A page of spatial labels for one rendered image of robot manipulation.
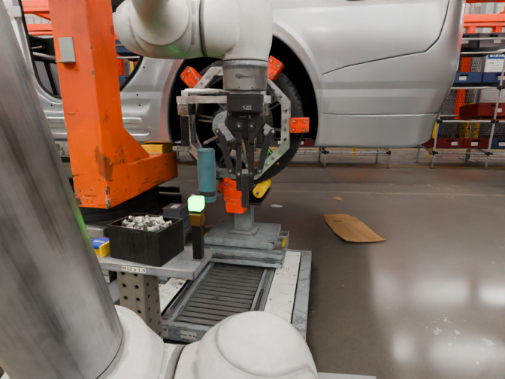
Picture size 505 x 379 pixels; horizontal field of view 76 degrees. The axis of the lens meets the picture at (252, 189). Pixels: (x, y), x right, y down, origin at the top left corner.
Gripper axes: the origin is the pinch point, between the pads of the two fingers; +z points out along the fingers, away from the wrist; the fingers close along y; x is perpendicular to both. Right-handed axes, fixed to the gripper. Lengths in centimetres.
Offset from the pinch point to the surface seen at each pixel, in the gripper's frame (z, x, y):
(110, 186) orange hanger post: 15, 64, -55
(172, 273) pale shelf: 32.1, 22.5, -21.9
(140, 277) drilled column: 37, 29, -34
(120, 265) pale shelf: 32, 27, -39
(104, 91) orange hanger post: -23, 67, -55
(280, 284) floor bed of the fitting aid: 68, 75, 19
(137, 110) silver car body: -15, 119, -58
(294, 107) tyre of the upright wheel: -18, 94, 26
